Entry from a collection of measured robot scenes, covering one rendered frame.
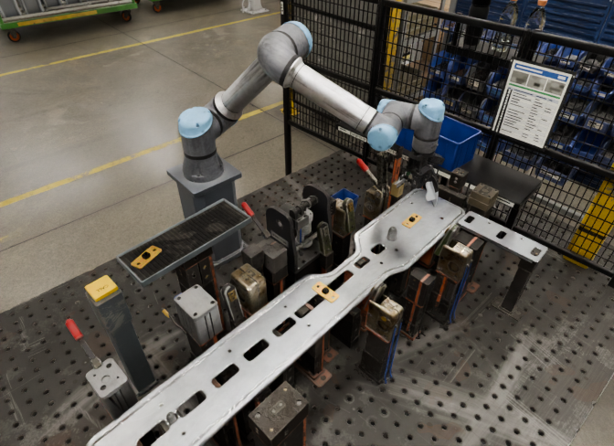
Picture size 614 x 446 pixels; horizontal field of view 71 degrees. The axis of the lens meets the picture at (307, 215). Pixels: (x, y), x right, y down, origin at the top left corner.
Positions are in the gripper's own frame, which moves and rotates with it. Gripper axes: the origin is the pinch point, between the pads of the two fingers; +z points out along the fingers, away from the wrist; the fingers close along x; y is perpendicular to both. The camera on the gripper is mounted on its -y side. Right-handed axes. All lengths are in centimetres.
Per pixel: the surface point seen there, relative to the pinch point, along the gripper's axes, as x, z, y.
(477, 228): 18.9, 11.1, -13.1
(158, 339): -45, 42, 84
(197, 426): 6, 10, 96
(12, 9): -688, 76, -65
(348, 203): -15.2, 1.2, 18.1
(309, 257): -15.8, 14.3, 36.7
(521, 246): 34.0, 11.0, -14.8
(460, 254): 22.6, 6.8, 7.8
